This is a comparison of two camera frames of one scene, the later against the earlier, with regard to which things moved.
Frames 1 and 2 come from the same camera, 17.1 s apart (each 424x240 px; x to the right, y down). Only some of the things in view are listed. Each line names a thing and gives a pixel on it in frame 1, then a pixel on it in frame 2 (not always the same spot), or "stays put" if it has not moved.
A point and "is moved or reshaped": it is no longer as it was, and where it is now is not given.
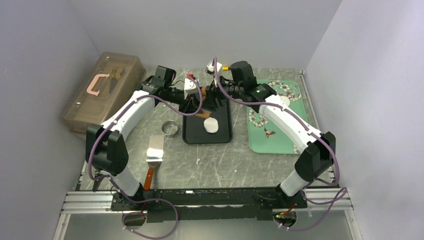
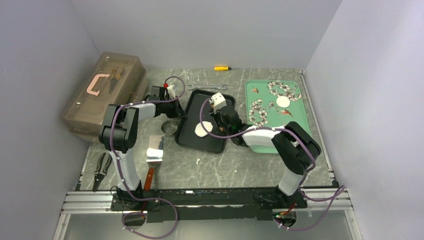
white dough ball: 211,125 is moved or reshaped
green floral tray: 266,137 stays put
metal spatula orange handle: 154,157 stays put
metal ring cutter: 170,128 stays put
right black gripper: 223,80 to 215,116
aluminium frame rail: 88,202 stays put
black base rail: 182,205 stays put
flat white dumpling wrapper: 286,100 stays put
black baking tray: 223,116 is moved or reshaped
